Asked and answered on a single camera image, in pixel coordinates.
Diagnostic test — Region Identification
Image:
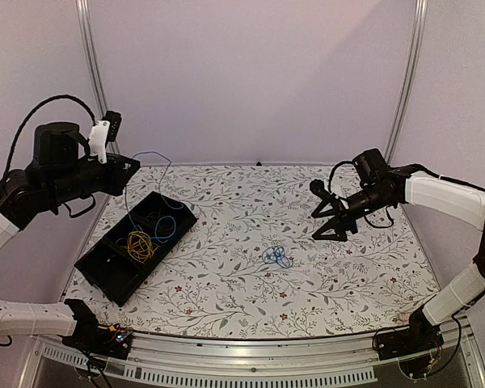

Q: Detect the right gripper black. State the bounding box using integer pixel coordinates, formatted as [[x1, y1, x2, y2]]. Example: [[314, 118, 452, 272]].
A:
[[311, 185, 392, 243]]

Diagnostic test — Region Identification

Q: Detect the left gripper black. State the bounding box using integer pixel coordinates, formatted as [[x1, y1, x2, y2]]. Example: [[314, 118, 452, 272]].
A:
[[51, 152, 141, 205]]

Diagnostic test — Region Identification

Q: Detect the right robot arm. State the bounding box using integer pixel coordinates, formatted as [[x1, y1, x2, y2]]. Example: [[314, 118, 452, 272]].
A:
[[310, 149, 485, 352]]

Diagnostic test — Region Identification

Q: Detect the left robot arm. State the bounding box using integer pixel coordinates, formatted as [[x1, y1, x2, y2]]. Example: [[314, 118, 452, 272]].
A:
[[0, 111, 140, 355]]

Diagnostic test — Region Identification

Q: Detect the black compartment tray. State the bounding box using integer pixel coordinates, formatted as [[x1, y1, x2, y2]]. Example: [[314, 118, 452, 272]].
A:
[[74, 192, 197, 307]]

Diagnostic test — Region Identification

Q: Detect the floral table mat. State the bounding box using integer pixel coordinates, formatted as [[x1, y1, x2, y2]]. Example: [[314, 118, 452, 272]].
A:
[[66, 166, 438, 339]]

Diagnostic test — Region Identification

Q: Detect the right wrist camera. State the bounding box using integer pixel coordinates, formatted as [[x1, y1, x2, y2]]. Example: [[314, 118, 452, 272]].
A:
[[310, 179, 340, 202]]

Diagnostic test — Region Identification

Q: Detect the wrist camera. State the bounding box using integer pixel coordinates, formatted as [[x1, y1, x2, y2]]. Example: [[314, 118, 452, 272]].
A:
[[310, 179, 340, 202], [87, 111, 122, 164]]

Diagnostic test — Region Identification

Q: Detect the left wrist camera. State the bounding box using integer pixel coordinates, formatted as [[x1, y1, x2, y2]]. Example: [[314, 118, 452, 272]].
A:
[[87, 111, 122, 164]]

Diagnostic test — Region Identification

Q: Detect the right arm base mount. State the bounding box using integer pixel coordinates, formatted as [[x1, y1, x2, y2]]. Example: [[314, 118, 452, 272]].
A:
[[372, 324, 444, 361]]

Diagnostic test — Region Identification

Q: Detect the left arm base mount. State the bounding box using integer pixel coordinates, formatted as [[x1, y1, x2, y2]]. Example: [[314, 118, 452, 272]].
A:
[[61, 323, 133, 360]]

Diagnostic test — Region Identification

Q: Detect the left aluminium corner post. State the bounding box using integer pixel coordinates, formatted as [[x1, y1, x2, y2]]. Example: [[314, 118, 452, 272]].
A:
[[75, 0, 108, 115]]

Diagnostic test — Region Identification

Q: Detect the aluminium corner post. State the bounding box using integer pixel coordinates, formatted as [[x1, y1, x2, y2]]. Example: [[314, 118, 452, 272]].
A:
[[385, 0, 428, 162], [75, 0, 108, 115]]

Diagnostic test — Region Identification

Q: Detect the right aluminium corner post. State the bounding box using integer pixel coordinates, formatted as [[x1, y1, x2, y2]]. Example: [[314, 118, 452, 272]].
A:
[[385, 0, 428, 162]]

